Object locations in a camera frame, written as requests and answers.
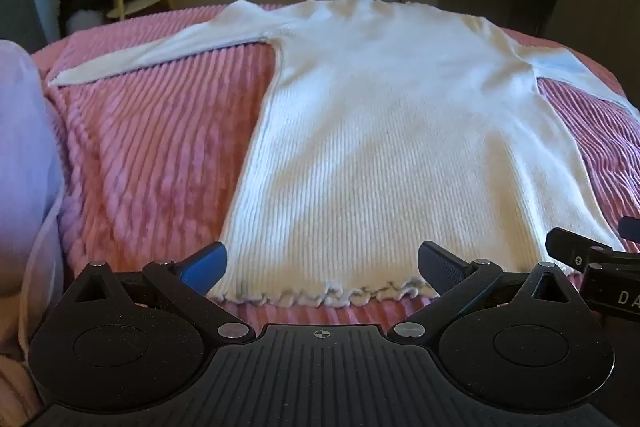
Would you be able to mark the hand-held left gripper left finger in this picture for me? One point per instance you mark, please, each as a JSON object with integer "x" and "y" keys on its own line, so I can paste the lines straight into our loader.
{"x": 202, "y": 269}

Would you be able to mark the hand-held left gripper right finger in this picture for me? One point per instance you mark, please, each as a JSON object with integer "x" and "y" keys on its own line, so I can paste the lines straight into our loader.
{"x": 440, "y": 269}

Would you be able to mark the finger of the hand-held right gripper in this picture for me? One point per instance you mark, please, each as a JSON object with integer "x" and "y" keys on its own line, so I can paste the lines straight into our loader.
{"x": 631, "y": 228}
{"x": 570, "y": 249}

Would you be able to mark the white ribbed knit sweater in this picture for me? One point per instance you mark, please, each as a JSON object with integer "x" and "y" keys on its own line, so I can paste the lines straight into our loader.
{"x": 380, "y": 147}

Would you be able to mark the pink ribbed plush blanket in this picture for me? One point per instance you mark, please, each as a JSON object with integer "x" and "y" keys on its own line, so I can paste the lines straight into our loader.
{"x": 150, "y": 142}

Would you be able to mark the lavender cloth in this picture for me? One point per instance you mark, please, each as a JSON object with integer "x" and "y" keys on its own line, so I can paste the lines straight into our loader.
{"x": 25, "y": 147}

